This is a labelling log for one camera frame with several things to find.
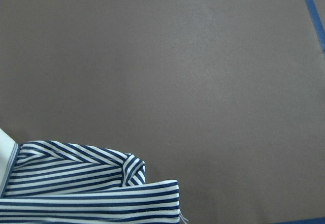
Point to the brown paper table cover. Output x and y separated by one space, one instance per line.
225 96

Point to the navy white striped polo shirt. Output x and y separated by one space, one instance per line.
54 182

